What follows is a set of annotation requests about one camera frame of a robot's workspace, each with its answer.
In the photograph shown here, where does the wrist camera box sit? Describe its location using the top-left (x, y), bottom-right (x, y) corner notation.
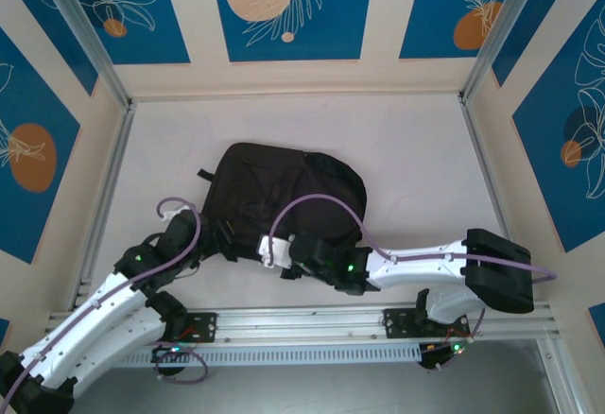
top-left (159, 204), bottom-right (191, 223)
top-left (257, 235), bottom-right (297, 269)

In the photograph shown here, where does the aluminium mounting rail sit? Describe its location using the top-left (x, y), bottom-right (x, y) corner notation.
top-left (40, 301), bottom-right (562, 350)

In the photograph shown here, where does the black backpack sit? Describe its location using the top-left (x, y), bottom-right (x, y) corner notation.
top-left (197, 142), bottom-right (369, 279)

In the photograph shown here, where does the aluminium side rail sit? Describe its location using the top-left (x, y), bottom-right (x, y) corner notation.
top-left (70, 99), bottom-right (138, 312)
top-left (460, 95), bottom-right (530, 302)

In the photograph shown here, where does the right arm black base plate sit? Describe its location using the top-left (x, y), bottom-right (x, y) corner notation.
top-left (377, 307), bottom-right (472, 340)

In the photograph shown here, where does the white slotted cable duct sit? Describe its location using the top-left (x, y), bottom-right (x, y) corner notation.
top-left (59, 343), bottom-right (424, 369)

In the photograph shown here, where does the aluminium frame post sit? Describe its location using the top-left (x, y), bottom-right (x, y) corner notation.
top-left (33, 0), bottom-right (133, 109)
top-left (458, 0), bottom-right (554, 103)

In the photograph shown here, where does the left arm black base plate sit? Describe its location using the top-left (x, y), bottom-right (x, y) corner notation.
top-left (130, 310), bottom-right (218, 344)

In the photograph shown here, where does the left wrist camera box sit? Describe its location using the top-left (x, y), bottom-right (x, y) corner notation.
top-left (159, 204), bottom-right (191, 223)

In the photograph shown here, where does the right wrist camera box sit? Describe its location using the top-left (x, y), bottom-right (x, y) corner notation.
top-left (257, 235), bottom-right (297, 269)

